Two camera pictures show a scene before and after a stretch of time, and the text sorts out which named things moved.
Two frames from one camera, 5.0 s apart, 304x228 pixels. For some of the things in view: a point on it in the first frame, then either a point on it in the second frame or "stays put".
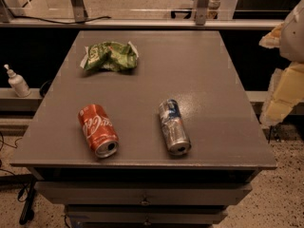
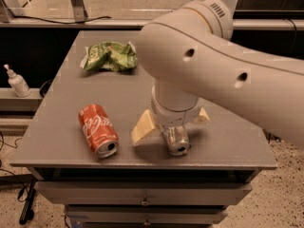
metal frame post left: (78, 3) stays put
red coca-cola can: (99, 130) stays put
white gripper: (294, 37) → (171, 116)
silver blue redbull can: (175, 128) stays put
